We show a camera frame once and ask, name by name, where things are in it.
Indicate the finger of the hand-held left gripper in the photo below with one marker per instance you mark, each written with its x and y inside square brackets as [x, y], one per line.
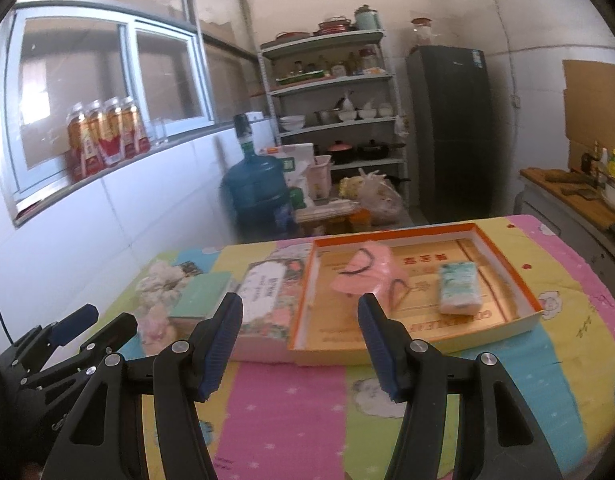
[74, 322]
[114, 332]

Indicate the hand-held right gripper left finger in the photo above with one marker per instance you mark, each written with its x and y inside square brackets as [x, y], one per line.
[221, 347]

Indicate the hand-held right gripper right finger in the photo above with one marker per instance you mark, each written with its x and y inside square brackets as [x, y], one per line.
[380, 352]

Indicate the pink fluffy cloth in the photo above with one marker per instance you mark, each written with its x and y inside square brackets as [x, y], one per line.
[155, 327]

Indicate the orange-rimmed cardboard box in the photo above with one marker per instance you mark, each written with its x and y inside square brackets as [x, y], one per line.
[337, 320]

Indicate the white fluffy scrunchie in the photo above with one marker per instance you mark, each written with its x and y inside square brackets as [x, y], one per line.
[157, 280]

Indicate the pink plastic bag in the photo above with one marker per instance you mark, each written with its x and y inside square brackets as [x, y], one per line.
[360, 272]

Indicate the white green tissue pack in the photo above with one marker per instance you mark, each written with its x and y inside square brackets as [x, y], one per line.
[460, 287]

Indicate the green flat box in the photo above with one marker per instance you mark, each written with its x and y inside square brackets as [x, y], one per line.
[202, 292]

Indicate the floral printed box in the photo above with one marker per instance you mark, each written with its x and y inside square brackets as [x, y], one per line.
[272, 305]

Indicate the cartoon printed blanket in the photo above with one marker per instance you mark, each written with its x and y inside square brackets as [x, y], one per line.
[287, 410]

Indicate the orange container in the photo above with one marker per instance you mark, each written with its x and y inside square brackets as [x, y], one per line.
[360, 221]

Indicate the low wooden stool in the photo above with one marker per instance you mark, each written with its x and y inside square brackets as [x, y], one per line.
[322, 215]

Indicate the clear plastic bag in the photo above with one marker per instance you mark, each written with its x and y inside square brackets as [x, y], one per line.
[377, 197]

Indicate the blue water jug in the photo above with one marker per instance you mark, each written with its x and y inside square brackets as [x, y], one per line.
[252, 185]

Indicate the green packet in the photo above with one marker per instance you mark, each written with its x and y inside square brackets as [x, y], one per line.
[297, 197]

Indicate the pack of red-labelled bottles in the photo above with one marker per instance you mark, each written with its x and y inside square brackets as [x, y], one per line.
[107, 140]

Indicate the pink plastic bin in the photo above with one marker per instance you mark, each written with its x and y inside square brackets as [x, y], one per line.
[318, 177]

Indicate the white sack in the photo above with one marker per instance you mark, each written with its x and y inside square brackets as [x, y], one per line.
[297, 165]

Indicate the black wok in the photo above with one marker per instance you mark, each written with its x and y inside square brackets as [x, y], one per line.
[375, 151]

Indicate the black pot with red lid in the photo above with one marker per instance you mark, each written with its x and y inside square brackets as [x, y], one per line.
[341, 152]

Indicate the clear drinking glass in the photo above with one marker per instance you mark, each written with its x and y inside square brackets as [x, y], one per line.
[160, 132]

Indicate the grey kitchen cabinet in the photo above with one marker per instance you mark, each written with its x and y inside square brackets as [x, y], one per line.
[562, 230]

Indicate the dark refrigerator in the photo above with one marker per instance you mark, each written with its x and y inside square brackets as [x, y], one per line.
[447, 135]

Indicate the stack of white bowls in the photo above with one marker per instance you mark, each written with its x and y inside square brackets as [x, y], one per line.
[292, 123]

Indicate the kitchen cleaver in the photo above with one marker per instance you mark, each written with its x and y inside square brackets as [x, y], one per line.
[577, 191]

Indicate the green tray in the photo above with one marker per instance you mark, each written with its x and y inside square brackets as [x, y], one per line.
[297, 78]

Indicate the white sliding window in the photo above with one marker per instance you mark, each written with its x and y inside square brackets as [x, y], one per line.
[127, 30]

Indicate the white metal shelf rack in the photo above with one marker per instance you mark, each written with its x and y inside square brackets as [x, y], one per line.
[327, 42]

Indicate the glass jar with red lid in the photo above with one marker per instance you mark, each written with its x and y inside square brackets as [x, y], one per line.
[422, 32]

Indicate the cardboard sheet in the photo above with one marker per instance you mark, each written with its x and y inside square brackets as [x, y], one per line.
[595, 110]

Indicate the mint green canister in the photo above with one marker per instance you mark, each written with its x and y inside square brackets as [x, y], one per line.
[368, 19]

